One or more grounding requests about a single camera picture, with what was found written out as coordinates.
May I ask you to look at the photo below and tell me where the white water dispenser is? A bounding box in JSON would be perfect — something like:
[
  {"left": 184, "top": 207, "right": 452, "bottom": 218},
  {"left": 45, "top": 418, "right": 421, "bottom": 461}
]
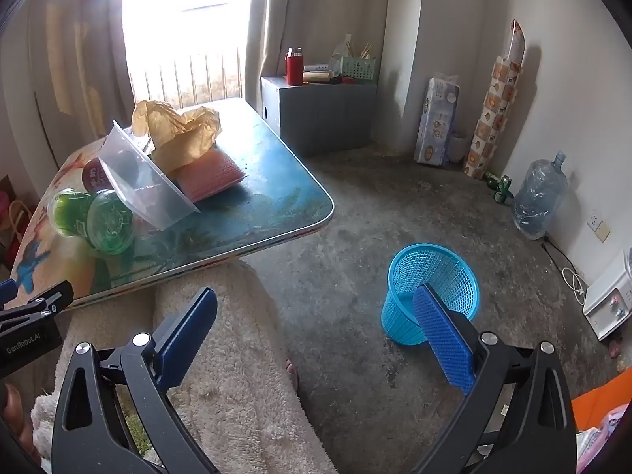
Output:
[{"left": 583, "top": 249, "right": 632, "bottom": 341}]

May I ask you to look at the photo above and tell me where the beige curtain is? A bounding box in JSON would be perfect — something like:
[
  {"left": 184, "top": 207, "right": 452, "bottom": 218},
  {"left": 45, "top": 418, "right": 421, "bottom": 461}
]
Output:
[
  {"left": 0, "top": 0, "right": 135, "bottom": 198},
  {"left": 244, "top": 0, "right": 392, "bottom": 109}
]

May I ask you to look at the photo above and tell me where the wall socket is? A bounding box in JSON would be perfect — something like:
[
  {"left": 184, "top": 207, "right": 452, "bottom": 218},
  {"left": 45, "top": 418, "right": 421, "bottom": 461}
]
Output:
[{"left": 587, "top": 212, "right": 610, "bottom": 244}]

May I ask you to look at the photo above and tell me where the red thermos bottle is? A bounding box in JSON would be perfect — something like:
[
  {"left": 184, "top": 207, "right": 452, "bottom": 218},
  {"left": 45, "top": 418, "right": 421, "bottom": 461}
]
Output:
[{"left": 285, "top": 47, "right": 304, "bottom": 86}]

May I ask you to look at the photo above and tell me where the maroon round lid cup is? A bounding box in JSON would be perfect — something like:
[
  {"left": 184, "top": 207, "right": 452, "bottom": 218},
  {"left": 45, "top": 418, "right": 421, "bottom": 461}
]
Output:
[{"left": 81, "top": 157, "right": 115, "bottom": 193}]

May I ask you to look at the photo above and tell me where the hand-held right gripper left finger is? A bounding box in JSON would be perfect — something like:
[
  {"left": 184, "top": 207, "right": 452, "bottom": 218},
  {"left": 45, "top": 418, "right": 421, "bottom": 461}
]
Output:
[{"left": 51, "top": 286, "right": 220, "bottom": 474}]

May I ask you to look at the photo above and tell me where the green plastic basket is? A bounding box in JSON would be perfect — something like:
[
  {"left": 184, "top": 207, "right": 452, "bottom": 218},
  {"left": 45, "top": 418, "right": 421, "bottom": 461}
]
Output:
[{"left": 340, "top": 55, "right": 377, "bottom": 83}]

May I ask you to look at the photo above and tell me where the bundle of wooden sticks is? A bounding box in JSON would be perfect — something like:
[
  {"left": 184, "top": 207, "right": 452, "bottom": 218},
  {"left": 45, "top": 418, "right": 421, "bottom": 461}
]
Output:
[{"left": 346, "top": 34, "right": 375, "bottom": 59}]

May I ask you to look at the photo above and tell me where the toilet paper pack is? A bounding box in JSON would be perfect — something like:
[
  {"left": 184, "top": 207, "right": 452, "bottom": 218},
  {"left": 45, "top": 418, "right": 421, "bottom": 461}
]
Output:
[{"left": 414, "top": 76, "right": 461, "bottom": 166}]

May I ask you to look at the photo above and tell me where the pink printed cloth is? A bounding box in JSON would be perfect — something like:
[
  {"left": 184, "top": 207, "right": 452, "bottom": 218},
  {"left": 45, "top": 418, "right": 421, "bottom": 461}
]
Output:
[{"left": 575, "top": 402, "right": 632, "bottom": 474}]

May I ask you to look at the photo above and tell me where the green plastic cup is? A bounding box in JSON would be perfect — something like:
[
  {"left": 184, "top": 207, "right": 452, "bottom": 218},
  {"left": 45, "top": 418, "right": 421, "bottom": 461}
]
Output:
[
  {"left": 86, "top": 190, "right": 136, "bottom": 256},
  {"left": 48, "top": 188, "right": 100, "bottom": 238}
]

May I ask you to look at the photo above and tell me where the pink scouring sponge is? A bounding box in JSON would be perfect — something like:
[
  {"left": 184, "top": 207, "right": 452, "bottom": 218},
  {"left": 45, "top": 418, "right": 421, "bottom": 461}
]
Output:
[{"left": 175, "top": 149, "right": 246, "bottom": 203}]

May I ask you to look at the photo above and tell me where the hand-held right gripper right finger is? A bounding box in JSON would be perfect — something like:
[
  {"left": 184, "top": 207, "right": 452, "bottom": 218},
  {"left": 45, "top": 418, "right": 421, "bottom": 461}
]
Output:
[{"left": 410, "top": 284, "right": 579, "bottom": 474}]

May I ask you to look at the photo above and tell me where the metal window railing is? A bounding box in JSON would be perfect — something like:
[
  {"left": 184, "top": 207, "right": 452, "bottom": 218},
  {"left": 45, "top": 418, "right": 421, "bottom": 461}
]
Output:
[{"left": 129, "top": 49, "right": 245, "bottom": 109}]

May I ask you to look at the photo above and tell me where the tan paper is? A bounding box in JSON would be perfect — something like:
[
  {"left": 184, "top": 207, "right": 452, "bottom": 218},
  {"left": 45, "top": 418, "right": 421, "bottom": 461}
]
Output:
[{"left": 131, "top": 100, "right": 222, "bottom": 176}]

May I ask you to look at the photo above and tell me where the beige fleece blanket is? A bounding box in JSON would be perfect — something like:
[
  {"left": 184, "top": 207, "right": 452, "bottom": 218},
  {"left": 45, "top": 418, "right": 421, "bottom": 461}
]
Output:
[{"left": 10, "top": 259, "right": 337, "bottom": 474}]

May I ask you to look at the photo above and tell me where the white cable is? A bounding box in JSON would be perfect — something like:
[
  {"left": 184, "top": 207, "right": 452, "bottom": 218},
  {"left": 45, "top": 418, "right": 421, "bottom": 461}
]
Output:
[{"left": 563, "top": 267, "right": 588, "bottom": 304}]

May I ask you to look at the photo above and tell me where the grey cabinet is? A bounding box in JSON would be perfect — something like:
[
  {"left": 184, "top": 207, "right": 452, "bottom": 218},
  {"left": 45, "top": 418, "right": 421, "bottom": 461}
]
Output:
[{"left": 260, "top": 76, "right": 380, "bottom": 157}]

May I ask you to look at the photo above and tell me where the clear plastic bag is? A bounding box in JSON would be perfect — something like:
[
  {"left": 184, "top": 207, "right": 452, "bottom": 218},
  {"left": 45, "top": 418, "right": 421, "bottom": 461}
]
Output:
[{"left": 328, "top": 34, "right": 357, "bottom": 75}]

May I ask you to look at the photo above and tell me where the orange cloth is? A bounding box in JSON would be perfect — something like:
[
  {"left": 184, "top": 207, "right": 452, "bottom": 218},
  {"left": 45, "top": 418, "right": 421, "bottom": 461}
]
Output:
[{"left": 570, "top": 375, "right": 632, "bottom": 430}]

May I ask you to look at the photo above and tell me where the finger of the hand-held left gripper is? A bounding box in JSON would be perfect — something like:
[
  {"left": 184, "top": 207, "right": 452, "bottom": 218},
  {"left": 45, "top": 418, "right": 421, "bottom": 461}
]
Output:
[{"left": 0, "top": 279, "right": 75, "bottom": 325}]

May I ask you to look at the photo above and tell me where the white plastic cup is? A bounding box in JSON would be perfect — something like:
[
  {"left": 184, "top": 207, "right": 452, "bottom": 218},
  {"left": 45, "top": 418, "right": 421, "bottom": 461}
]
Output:
[{"left": 447, "top": 131, "right": 470, "bottom": 164}]

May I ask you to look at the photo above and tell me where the large clear water jug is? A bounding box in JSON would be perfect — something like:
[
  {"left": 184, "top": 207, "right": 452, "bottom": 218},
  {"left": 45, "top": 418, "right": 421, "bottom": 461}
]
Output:
[{"left": 512, "top": 151, "right": 570, "bottom": 240}]

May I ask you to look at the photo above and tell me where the blue mesh wastebasket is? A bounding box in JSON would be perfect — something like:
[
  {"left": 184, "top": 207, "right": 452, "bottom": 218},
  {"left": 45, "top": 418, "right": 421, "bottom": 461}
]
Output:
[{"left": 381, "top": 243, "right": 481, "bottom": 346}]

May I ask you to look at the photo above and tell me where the person's left hand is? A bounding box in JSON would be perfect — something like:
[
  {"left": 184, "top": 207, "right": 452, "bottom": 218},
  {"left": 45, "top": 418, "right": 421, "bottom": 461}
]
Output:
[{"left": 0, "top": 382, "right": 36, "bottom": 457}]

